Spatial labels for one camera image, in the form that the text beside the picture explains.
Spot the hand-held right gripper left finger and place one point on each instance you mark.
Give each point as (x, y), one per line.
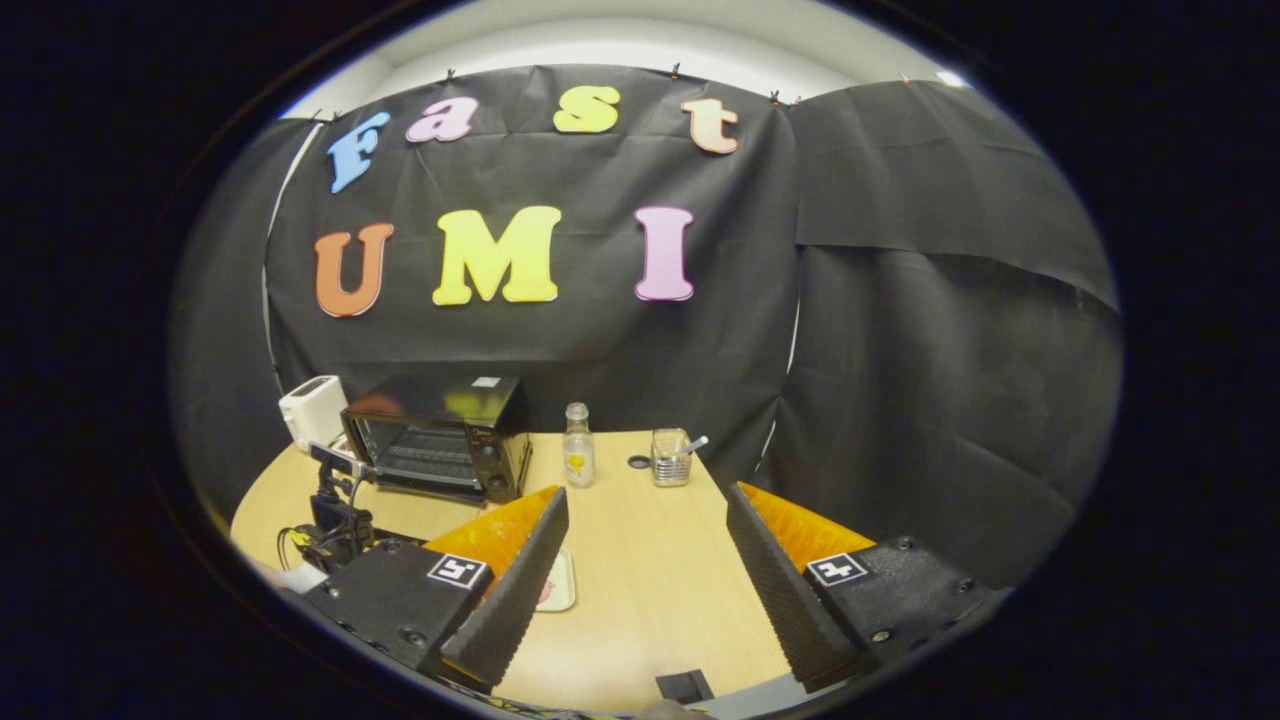
(520, 590)

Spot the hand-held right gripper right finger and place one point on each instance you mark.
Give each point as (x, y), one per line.
(785, 610)

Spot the cream food dish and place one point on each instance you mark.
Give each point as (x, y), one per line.
(560, 585)

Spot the black electric oven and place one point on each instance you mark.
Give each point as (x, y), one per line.
(450, 400)

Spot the white toaster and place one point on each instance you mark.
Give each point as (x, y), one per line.
(312, 405)

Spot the clear glass bottle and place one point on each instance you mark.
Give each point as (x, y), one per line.
(578, 460)

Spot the striped straw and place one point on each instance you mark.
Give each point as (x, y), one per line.
(697, 443)

